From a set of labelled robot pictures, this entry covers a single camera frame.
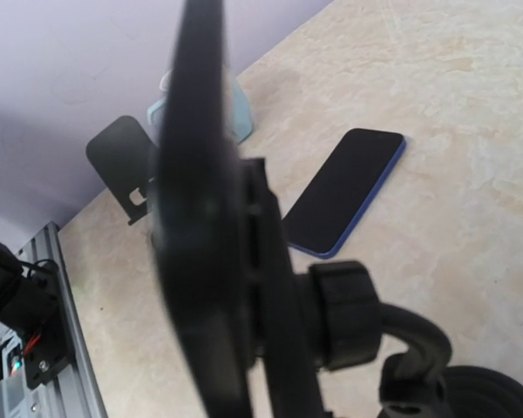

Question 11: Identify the black smartphone blue edge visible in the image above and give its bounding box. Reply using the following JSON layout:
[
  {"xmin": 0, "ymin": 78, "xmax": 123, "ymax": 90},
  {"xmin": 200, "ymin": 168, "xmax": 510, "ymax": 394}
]
[{"xmin": 282, "ymin": 128, "xmax": 407, "ymax": 260}]

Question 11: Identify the brown-base plate phone stand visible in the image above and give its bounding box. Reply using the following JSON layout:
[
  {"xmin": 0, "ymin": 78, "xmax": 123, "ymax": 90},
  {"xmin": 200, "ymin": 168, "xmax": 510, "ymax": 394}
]
[{"xmin": 85, "ymin": 115, "xmax": 155, "ymax": 226}]

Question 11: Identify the light blue mug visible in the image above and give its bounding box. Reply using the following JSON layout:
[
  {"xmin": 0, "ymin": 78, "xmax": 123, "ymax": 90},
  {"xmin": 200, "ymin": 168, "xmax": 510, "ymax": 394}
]
[{"xmin": 146, "ymin": 69, "xmax": 254, "ymax": 144}]

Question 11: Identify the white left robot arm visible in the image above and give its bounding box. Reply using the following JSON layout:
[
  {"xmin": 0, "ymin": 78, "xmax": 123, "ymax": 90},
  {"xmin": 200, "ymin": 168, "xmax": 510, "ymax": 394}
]
[{"xmin": 0, "ymin": 243, "xmax": 73, "ymax": 389}]

